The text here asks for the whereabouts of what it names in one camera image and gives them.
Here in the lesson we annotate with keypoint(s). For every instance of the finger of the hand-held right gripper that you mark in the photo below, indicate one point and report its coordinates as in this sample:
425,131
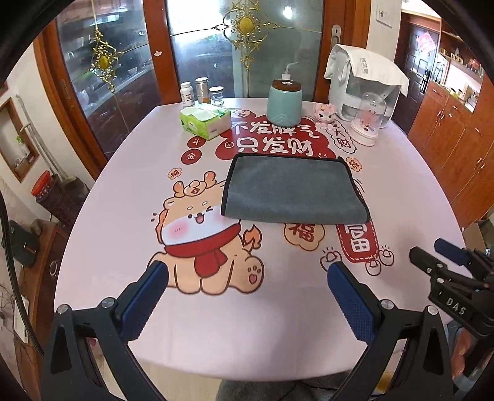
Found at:
449,251
426,262

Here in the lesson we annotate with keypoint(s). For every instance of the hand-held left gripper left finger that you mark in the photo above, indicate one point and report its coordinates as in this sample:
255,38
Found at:
143,304

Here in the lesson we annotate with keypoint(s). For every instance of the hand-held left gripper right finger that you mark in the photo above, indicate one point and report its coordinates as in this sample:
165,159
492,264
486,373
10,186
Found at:
349,304

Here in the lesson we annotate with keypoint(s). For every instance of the grey towel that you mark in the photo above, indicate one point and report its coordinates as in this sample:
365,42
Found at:
293,189

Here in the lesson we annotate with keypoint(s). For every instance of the cardboard box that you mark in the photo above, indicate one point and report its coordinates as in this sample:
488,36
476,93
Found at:
475,237

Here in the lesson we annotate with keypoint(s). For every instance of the pink printed tablecloth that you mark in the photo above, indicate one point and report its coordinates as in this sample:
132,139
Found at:
216,293

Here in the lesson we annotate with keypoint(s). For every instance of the person's grey trouser leg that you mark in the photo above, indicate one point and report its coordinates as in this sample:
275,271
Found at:
278,391

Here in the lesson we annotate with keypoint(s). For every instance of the wooden cabinet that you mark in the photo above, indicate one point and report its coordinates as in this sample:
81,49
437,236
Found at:
451,138

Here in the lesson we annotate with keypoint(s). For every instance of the glass dome on white base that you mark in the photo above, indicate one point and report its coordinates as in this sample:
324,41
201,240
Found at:
368,119

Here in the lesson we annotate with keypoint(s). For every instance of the red lidded plastic jar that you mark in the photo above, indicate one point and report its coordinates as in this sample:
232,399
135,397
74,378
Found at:
41,187

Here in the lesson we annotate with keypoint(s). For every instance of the white water dispenser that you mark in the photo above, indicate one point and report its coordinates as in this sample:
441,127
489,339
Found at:
359,96

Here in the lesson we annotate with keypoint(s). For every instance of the pink toy figurine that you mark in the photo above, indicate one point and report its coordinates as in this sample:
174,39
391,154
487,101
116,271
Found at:
323,115

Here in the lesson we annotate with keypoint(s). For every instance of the green tissue box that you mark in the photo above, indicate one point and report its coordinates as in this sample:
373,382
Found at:
204,121

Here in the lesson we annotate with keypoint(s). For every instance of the white cloth cover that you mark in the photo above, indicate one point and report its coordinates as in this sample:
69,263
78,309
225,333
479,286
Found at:
370,67

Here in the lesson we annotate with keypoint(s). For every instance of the dark wooden door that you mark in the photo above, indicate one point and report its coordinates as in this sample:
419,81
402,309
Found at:
418,50

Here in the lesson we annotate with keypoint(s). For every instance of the teal ceramic jar wooden lid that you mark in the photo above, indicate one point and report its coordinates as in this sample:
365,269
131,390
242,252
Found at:
285,102

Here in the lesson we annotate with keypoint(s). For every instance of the white pill bottle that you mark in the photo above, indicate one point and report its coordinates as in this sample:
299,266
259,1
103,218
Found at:
187,94

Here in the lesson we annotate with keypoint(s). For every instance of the small clear glass jar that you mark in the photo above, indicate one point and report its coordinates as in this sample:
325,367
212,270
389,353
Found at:
217,96

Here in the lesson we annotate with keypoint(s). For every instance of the tall jar with metal lid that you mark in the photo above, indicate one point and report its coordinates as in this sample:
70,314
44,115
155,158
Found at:
202,90

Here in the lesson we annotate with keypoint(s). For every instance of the white bent tube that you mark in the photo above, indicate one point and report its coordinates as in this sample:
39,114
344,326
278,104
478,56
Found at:
288,71

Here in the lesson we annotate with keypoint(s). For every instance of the glass door with gold ornaments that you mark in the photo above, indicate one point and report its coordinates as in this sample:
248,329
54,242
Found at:
162,58

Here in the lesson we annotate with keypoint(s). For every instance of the white wall switch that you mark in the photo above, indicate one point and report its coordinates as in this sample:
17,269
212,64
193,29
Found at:
383,12

